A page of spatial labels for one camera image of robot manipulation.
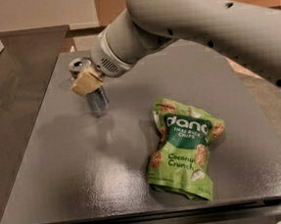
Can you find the dark grey side counter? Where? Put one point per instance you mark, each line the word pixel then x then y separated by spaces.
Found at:
pixel 26 65

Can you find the silver blue redbull can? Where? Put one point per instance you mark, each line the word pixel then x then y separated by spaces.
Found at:
pixel 97 100

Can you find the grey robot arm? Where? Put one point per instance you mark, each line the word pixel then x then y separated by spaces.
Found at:
pixel 245 33

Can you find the green rice chips bag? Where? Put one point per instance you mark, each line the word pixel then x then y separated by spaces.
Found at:
pixel 180 164

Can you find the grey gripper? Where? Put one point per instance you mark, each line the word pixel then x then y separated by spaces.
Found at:
pixel 100 58

